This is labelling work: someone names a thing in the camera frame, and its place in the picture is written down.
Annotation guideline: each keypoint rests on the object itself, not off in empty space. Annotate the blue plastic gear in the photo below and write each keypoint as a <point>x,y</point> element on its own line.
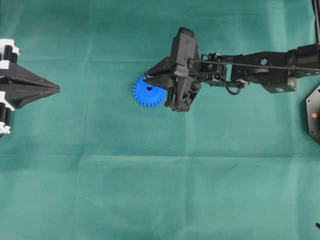
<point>146,95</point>

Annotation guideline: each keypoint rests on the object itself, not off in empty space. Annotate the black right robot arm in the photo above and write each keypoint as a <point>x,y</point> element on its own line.
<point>276,72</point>

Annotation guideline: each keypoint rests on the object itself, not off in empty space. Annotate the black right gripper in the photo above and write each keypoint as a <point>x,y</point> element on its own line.
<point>181,92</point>

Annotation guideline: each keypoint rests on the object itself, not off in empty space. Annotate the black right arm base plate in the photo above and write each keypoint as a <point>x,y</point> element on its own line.
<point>313,114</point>

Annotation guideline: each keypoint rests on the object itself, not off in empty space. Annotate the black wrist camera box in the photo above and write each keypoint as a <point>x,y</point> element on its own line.
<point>184,49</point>

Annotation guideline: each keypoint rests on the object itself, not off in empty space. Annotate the green table cloth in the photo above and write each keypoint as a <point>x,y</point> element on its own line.
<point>90,163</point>

